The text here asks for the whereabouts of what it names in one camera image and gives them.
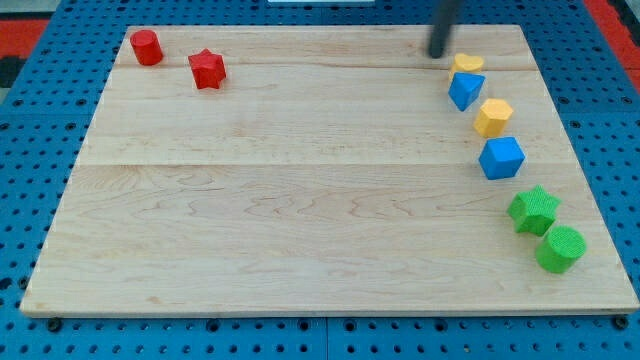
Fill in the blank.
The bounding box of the red star block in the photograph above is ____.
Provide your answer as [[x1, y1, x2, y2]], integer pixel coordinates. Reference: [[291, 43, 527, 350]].
[[188, 49, 226, 89]]

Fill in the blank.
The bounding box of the yellow heart block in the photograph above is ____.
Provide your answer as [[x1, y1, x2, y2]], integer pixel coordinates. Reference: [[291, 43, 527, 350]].
[[449, 53, 485, 80]]

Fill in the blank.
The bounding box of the green star block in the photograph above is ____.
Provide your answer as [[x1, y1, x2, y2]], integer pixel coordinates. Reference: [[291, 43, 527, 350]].
[[507, 185, 561, 236]]

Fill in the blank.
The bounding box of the light wooden board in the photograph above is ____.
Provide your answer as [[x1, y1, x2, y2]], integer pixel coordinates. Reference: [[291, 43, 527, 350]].
[[20, 25, 639, 318]]

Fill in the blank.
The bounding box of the blue triangle block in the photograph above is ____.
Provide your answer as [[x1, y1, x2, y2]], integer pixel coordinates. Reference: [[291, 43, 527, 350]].
[[448, 72, 486, 112]]

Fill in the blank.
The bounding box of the yellow hexagon block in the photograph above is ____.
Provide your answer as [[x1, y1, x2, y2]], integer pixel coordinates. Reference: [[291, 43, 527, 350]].
[[473, 98, 514, 138]]

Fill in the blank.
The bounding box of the blue cube block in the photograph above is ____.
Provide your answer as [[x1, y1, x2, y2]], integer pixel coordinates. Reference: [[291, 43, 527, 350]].
[[478, 137, 526, 180]]

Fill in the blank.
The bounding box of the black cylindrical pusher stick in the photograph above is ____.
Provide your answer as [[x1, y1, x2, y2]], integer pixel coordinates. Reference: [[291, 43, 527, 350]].
[[426, 0, 463, 59]]

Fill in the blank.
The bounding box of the red cylinder block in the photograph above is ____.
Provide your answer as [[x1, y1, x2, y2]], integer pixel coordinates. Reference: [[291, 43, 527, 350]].
[[130, 29, 164, 66]]

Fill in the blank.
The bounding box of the green cylinder block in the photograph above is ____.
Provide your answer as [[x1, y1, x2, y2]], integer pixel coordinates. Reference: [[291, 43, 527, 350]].
[[535, 226, 587, 274]]

